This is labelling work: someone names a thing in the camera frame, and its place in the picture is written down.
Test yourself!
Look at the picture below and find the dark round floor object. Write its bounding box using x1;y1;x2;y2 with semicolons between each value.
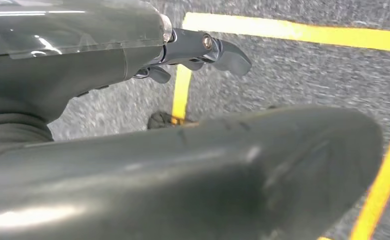
146;110;183;130

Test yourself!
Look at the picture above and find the left robot arm sleeve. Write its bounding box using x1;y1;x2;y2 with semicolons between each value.
0;112;54;165

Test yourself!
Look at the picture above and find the yellow floor tape square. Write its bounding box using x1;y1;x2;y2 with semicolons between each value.
171;12;390;240

